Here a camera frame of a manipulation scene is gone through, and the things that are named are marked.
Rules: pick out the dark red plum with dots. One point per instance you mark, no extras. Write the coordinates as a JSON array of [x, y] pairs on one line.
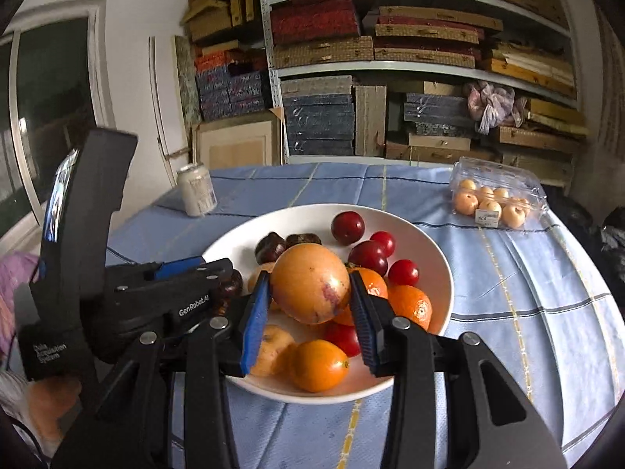
[[347, 227], [367, 256]]

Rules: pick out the large sliding window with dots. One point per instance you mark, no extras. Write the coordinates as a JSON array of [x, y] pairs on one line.
[[49, 97]]

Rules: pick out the clear plastic clamshell box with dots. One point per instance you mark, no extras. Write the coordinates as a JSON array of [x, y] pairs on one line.
[[498, 171]]

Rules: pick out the orange mandarin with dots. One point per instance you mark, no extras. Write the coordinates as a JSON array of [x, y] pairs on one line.
[[410, 305], [373, 283]]

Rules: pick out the red cherry tomato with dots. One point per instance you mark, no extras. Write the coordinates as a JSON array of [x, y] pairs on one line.
[[403, 272], [342, 337], [382, 243]]

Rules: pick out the shelf of stacked boxes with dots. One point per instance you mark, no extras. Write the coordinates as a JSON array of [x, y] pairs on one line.
[[312, 22]]

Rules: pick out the black jacket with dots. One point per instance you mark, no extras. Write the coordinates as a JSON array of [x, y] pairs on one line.
[[610, 234]]

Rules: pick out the stack of blue patterned boxes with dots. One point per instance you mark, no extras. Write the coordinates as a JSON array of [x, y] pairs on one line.
[[229, 93]]

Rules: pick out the brick patterned curtain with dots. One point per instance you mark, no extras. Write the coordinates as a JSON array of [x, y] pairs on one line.
[[613, 83]]

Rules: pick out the pile of yellow cardboard boxes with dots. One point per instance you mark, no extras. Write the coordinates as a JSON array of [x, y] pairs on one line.
[[210, 22]]

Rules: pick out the silver drink can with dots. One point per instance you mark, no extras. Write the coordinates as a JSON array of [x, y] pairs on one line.
[[195, 190]]

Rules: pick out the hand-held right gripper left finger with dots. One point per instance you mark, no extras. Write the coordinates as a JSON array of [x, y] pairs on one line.
[[256, 332]]

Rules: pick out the mottled green board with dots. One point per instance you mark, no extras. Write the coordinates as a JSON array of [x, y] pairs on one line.
[[188, 83]]

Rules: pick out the person's left hand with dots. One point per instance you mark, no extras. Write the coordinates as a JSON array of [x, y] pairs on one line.
[[49, 405]]

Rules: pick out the large yellow citrus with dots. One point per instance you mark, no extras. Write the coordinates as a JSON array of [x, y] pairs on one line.
[[307, 283]]

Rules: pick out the cardboard box with wooden panel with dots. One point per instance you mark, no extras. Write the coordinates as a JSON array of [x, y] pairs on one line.
[[234, 144]]

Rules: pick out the white metal shelving unit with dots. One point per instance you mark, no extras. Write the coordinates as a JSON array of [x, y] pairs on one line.
[[317, 71]]

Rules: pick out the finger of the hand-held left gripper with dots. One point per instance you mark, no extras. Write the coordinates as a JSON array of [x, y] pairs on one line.
[[178, 266], [205, 276]]

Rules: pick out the group of pale boxed peaches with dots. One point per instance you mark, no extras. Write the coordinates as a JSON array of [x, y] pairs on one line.
[[464, 201]]

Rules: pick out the white plate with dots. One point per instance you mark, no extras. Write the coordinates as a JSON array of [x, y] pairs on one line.
[[302, 220]]

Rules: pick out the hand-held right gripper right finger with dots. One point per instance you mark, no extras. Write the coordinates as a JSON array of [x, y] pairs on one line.
[[364, 332]]

